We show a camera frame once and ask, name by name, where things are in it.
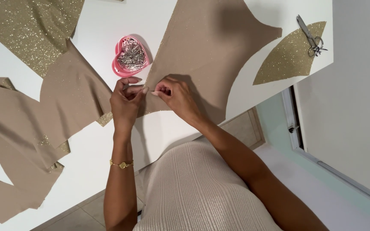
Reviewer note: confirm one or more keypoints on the person's right hand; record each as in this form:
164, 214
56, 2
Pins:
178, 96

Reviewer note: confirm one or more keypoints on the person's left hand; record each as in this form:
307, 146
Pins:
124, 106

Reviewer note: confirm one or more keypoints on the silver sewing pin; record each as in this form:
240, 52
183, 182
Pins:
150, 91

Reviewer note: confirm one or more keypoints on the beige fabric panel curved cutout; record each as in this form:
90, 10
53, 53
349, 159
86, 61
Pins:
204, 48

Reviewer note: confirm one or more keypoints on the pink heart-shaped pin box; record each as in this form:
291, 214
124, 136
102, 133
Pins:
118, 69

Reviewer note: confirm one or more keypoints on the pile of silver pins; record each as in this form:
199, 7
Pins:
131, 55

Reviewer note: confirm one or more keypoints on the beige fabric piece glitter underside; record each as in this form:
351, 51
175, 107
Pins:
72, 96

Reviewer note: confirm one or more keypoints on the person's cream ribbed knit top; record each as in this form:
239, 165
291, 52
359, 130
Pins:
197, 192

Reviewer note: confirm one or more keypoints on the gold glitter crescent fabric piece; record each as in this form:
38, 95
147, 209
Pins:
287, 57

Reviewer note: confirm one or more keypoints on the large beige fabric offcut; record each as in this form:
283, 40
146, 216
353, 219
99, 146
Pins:
8, 134

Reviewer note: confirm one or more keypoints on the gold glitter fabric sheet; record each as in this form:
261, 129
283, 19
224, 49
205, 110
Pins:
27, 32

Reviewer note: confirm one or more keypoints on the silver scissors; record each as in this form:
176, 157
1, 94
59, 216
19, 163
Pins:
307, 33

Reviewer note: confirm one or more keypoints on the white door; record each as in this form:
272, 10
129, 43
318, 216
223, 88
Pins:
348, 96

